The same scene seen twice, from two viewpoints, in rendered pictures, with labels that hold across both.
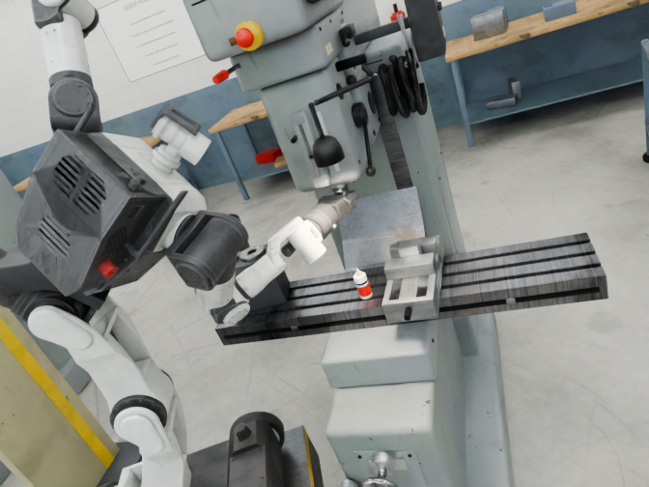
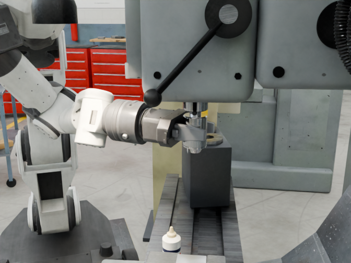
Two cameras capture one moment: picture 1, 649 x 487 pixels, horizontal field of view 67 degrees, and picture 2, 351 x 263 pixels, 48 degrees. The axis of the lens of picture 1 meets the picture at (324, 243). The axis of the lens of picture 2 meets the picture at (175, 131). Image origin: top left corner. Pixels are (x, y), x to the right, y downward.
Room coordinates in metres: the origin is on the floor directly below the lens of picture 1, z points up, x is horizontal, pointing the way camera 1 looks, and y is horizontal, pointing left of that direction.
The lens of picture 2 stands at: (1.12, -0.79, 1.46)
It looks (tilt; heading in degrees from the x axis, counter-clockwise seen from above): 17 degrees down; 72
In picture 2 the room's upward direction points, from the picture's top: straight up
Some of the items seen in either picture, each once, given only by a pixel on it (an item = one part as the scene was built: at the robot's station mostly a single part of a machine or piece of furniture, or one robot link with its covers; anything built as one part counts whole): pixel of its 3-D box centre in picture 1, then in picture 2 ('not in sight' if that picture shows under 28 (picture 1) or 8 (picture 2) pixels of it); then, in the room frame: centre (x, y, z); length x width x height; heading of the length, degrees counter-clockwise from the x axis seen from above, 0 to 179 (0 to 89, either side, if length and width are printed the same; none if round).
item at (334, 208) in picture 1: (327, 214); (152, 125); (1.32, -0.04, 1.24); 0.13 x 0.12 x 0.10; 49
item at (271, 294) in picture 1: (250, 278); (204, 162); (1.57, 0.29, 1.00); 0.22 x 0.12 x 0.20; 77
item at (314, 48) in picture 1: (295, 47); not in sight; (1.43, -0.12, 1.68); 0.34 x 0.24 x 0.10; 157
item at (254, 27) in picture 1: (249, 36); not in sight; (1.17, -0.01, 1.76); 0.06 x 0.02 x 0.06; 67
